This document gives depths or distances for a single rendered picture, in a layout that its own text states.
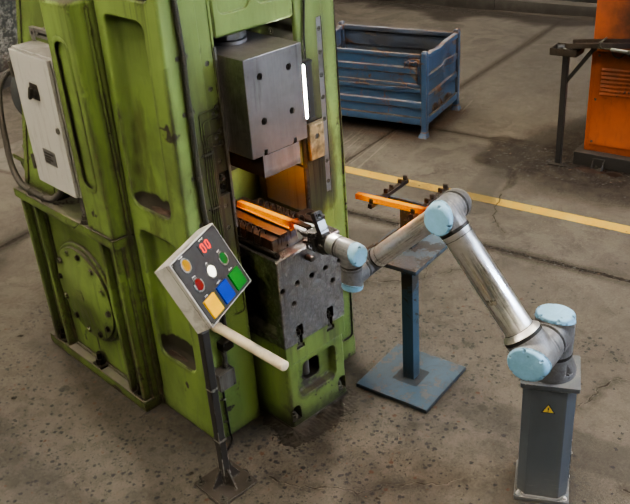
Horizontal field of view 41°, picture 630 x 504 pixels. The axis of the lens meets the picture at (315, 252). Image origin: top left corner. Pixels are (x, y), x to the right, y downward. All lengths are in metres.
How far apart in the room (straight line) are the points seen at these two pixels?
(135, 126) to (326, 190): 0.92
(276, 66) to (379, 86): 3.90
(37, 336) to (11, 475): 1.14
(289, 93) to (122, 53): 0.68
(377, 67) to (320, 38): 3.49
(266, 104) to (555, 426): 1.68
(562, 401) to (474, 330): 1.38
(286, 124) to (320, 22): 0.50
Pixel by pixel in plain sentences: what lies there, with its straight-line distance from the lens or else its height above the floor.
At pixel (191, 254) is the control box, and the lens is 3.15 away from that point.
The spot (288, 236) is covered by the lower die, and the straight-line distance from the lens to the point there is 3.64.
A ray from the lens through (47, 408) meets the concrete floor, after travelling 4.55.
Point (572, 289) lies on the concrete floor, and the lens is 5.13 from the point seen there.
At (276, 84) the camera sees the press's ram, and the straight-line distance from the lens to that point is 3.39.
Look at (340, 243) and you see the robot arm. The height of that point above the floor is 1.03.
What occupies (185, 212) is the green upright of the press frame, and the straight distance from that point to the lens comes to 3.43.
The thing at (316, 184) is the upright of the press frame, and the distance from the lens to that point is 3.88.
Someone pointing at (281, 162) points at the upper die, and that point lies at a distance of 3.50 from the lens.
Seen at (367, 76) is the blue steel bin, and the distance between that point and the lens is 7.27.
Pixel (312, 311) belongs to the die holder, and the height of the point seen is 0.58.
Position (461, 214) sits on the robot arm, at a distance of 3.08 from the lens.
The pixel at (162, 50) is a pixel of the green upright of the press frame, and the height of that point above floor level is 1.84.
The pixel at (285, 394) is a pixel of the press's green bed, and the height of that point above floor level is 0.20.
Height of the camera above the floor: 2.66
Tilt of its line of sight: 29 degrees down
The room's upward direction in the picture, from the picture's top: 4 degrees counter-clockwise
